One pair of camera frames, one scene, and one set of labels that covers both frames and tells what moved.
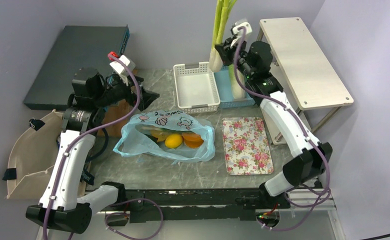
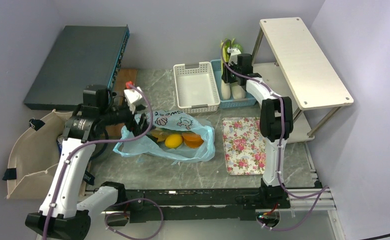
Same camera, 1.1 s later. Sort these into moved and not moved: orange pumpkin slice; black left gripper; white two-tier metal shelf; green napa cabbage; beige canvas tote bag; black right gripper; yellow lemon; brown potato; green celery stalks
Moved: black right gripper; black left gripper; green celery stalks
Not moved: yellow lemon; orange pumpkin slice; white two-tier metal shelf; beige canvas tote bag; green napa cabbage; brown potato
